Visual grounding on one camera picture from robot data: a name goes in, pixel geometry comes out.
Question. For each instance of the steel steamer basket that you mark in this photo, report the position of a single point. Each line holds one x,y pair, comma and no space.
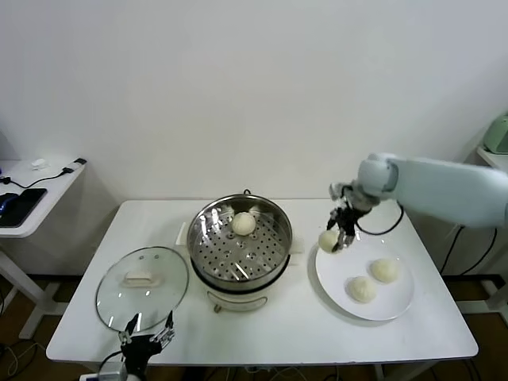
222,254

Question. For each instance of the white shelf table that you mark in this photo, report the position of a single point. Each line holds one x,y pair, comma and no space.
494,156

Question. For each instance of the mint green appliance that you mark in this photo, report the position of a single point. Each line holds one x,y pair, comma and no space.
498,137

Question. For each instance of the white round plate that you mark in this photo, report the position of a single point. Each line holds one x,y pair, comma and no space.
381,309

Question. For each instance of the white steamed baozi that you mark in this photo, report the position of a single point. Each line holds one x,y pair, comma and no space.
384,270
362,289
327,241
243,223

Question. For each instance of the blue computer mouse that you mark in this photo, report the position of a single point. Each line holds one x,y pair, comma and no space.
6,202

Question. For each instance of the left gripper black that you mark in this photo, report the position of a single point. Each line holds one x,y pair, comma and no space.
139,351

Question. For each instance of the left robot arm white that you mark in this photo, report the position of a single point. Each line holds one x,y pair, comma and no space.
115,375

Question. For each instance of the white side table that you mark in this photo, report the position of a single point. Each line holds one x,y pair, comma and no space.
55,194

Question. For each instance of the small white object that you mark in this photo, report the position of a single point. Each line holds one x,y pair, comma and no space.
38,163

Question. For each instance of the white electric cooking pot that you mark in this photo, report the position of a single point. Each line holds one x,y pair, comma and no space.
238,301

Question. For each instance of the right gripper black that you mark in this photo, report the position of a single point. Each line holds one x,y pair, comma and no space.
351,210

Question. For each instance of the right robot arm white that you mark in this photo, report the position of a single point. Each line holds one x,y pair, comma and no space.
436,186

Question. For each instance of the black white charger plug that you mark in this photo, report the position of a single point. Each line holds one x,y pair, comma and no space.
77,162

